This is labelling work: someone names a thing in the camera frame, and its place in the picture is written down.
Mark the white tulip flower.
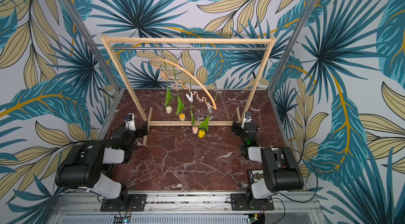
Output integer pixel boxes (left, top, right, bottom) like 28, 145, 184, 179
164, 63, 173, 114

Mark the pink tulip flower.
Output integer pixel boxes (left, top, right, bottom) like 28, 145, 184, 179
189, 84, 199, 134

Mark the yellow orange tulip flower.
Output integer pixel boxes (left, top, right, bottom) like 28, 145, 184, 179
173, 67, 186, 121

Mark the tan wavy clothes hanger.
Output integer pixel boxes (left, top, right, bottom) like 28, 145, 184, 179
150, 58, 217, 110

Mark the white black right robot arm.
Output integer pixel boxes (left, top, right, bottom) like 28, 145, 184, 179
231, 122, 304, 210

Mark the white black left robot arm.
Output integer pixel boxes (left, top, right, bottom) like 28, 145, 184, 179
55, 121, 148, 210

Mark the black electronics board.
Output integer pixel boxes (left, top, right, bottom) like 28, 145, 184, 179
247, 170, 264, 184

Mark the silver wrench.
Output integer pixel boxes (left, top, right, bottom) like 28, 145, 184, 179
236, 182, 251, 190

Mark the metal rack hanging rod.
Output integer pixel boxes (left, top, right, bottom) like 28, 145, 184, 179
110, 47, 267, 51

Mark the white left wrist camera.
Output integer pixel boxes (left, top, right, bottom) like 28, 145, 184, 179
124, 113, 136, 131

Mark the wooden clothes rack frame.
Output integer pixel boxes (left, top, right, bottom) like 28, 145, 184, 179
100, 35, 276, 129

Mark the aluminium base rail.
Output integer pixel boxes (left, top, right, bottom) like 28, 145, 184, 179
47, 191, 327, 224

